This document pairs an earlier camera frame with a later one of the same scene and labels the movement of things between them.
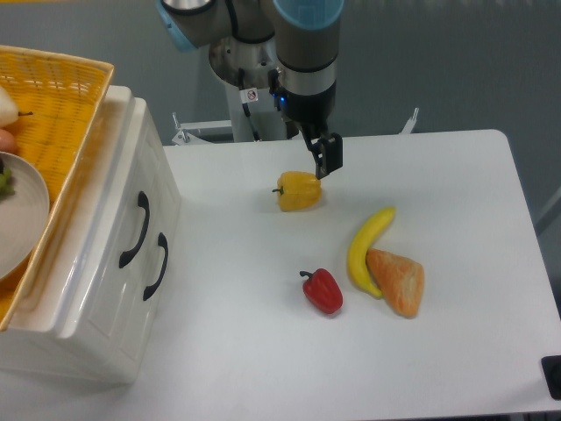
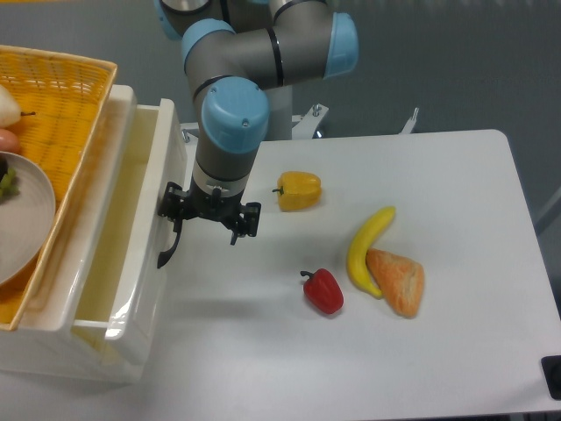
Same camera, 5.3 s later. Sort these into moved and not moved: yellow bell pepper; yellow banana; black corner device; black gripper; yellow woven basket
Moved: black gripper
Not moved: yellow woven basket; black corner device; yellow bell pepper; yellow banana
